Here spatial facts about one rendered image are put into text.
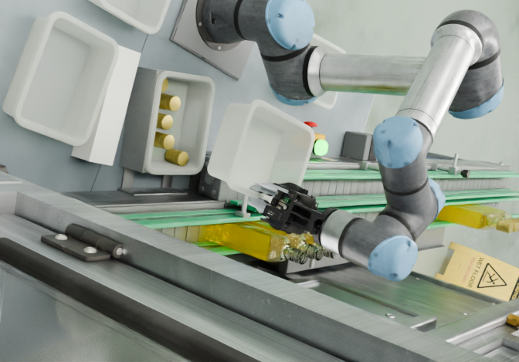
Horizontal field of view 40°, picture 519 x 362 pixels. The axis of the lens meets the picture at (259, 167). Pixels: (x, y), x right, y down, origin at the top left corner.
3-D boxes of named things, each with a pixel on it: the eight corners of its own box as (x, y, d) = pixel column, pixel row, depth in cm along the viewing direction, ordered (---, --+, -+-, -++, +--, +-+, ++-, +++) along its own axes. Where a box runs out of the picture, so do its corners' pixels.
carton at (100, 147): (71, 155, 148) (89, 161, 144) (100, 42, 147) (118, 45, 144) (94, 160, 152) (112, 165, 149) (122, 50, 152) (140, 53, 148)
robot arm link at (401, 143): (503, -19, 136) (422, 148, 107) (507, 32, 143) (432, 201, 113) (442, -17, 142) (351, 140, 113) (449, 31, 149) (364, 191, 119)
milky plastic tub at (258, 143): (220, 89, 136) (255, 96, 130) (285, 124, 153) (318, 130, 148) (191, 177, 134) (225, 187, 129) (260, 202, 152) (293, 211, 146)
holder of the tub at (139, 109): (115, 190, 159) (138, 197, 154) (133, 65, 155) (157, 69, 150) (172, 188, 172) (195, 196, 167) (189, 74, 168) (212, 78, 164)
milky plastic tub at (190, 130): (119, 167, 157) (145, 174, 152) (133, 65, 155) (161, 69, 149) (177, 167, 171) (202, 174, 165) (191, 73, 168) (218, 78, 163)
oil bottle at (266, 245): (203, 238, 164) (276, 265, 151) (207, 214, 164) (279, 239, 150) (220, 237, 169) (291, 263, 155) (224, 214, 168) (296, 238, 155)
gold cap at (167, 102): (157, 92, 159) (171, 95, 157) (168, 93, 162) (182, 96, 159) (154, 108, 160) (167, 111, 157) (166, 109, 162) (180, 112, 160)
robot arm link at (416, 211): (444, 165, 119) (406, 208, 114) (451, 214, 125) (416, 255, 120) (404, 153, 124) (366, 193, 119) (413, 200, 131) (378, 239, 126)
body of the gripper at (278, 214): (273, 179, 128) (325, 202, 121) (299, 189, 135) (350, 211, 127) (256, 219, 128) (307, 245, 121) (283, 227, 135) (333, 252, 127)
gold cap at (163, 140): (150, 130, 160) (164, 133, 158) (163, 131, 163) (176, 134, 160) (148, 146, 161) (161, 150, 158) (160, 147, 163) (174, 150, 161)
